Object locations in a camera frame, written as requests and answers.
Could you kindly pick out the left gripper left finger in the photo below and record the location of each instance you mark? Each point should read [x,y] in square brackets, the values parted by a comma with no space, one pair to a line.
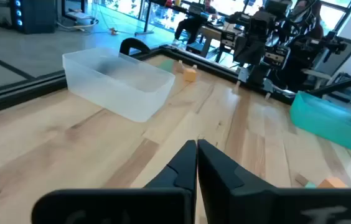
[163,202]

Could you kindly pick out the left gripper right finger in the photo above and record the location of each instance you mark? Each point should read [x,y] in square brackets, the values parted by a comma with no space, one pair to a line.
[231,199]

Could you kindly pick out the natural wood arch block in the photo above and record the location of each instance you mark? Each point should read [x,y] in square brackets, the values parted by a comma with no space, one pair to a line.
[180,67]

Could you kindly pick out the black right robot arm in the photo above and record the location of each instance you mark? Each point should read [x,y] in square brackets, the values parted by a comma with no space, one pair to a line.
[300,53]

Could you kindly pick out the orange and teal small blocks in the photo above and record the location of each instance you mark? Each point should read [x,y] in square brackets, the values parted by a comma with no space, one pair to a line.
[310,185]

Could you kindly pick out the person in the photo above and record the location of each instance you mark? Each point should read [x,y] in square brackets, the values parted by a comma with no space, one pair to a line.
[191,26]

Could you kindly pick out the small orange block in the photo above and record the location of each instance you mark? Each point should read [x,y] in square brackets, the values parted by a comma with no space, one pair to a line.
[190,75]

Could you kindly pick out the flat natural wood plank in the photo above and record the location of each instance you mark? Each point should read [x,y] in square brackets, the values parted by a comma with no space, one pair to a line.
[301,179]

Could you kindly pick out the teal cube block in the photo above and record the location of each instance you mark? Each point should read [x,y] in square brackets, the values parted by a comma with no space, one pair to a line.
[166,66]

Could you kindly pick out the green plastic bin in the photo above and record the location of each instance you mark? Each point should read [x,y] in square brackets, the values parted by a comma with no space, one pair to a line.
[325,124]

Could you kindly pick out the clear plastic bin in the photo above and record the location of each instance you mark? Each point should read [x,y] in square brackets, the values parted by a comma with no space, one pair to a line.
[116,90]

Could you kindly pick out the white power strip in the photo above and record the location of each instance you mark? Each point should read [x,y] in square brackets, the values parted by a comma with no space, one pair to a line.
[80,17]

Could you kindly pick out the black computer tower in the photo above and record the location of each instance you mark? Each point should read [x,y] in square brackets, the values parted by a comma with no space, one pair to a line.
[35,15]

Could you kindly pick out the black aluminium table frame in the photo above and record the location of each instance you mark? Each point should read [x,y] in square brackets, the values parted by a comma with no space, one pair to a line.
[7,99]

